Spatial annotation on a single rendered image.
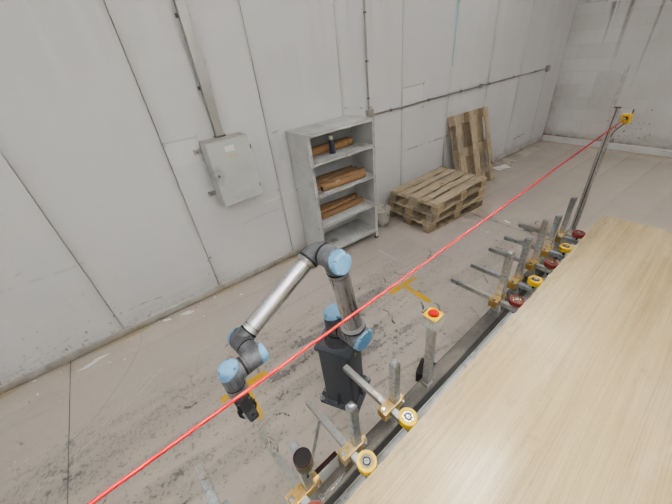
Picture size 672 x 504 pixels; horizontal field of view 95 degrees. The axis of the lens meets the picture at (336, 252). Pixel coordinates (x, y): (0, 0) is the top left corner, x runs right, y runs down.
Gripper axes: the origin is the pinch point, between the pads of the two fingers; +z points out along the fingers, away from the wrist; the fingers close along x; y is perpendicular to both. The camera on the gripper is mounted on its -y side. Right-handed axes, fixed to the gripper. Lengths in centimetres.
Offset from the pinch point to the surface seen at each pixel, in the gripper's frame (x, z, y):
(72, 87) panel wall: -14, -137, 223
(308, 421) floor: -35, 83, 23
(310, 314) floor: -103, 83, 108
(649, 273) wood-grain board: -222, -6, -103
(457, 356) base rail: -105, 13, -46
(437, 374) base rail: -87, 13, -44
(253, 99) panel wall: -148, -107, 210
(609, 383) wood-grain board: -122, -7, -106
